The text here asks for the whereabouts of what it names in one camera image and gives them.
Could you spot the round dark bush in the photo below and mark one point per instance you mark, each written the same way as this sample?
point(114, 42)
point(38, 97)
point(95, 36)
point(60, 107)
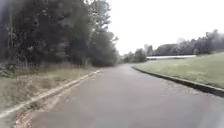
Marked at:
point(137, 56)

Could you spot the grey asphalt road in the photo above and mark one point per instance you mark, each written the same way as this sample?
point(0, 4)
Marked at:
point(133, 100)

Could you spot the long low white building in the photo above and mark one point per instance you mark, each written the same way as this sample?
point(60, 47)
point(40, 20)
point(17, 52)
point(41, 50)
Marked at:
point(171, 57)

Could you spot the dense wood of trees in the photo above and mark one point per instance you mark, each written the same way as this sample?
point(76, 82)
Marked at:
point(56, 33)

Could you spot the grey stone kerb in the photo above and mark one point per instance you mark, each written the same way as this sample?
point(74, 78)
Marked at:
point(43, 95)

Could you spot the dark kerb beside lawn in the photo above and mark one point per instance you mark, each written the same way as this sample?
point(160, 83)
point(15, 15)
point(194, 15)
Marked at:
point(186, 83)

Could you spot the mown grass lawn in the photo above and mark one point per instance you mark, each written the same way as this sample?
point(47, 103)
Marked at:
point(193, 68)

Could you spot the distant row of trees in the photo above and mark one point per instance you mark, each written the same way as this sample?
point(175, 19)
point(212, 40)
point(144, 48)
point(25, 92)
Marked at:
point(193, 46)

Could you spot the weedy grass verge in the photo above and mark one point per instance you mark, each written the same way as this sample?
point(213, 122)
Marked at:
point(30, 85)

